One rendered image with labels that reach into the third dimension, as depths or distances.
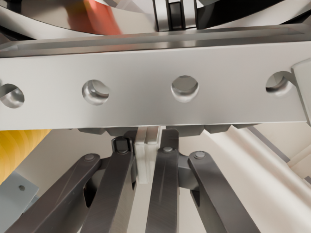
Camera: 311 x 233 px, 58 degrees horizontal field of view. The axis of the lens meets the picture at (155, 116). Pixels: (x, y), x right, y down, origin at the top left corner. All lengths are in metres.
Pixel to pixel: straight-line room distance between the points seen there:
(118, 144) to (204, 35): 0.08
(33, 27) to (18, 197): 0.46
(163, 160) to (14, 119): 0.08
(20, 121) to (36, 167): 0.88
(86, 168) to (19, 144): 0.13
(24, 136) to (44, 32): 0.10
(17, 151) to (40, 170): 0.77
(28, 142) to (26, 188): 0.39
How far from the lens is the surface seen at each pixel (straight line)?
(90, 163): 0.16
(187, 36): 0.17
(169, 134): 0.19
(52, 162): 1.09
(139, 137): 0.17
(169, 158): 0.16
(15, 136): 0.28
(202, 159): 0.15
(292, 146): 4.75
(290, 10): 0.23
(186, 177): 0.16
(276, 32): 0.18
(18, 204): 0.65
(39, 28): 0.24
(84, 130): 0.26
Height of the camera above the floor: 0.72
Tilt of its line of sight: 21 degrees down
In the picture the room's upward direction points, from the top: 44 degrees clockwise
